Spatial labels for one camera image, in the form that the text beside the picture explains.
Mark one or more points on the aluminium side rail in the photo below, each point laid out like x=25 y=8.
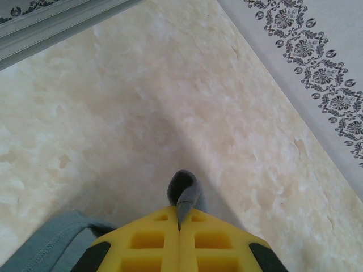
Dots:
x=42 y=31

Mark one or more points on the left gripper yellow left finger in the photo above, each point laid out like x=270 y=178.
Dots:
x=147 y=243

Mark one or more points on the grey t-shirt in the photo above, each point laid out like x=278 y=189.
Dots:
x=187 y=192

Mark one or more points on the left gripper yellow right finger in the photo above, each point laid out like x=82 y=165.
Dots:
x=215 y=246

